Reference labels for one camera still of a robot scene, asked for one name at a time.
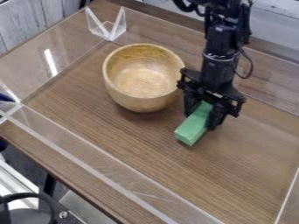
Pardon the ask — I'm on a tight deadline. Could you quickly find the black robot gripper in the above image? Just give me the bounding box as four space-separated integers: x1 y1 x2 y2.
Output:
177 53 246 130

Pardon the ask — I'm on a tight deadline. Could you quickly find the green rectangular block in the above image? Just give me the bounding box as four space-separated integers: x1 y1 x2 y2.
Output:
174 102 213 146

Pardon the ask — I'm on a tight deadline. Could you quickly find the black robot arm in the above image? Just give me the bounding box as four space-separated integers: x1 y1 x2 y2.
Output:
173 0 253 130

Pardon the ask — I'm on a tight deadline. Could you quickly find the light wooden bowl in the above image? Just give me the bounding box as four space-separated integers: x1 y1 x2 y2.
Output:
103 43 185 113

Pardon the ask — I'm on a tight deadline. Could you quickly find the black table leg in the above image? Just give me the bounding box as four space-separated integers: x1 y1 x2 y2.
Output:
43 174 58 197

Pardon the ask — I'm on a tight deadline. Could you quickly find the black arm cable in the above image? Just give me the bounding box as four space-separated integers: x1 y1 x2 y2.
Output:
233 47 255 80

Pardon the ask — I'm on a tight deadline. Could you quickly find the clear acrylic corner bracket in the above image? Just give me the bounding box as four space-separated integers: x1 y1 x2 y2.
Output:
85 7 127 41

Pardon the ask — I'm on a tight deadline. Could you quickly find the clear acrylic tray wall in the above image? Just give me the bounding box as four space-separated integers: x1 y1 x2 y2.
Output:
0 1 299 224

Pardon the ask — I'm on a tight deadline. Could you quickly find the black cable loop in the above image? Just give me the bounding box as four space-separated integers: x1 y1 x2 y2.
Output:
0 192 59 224

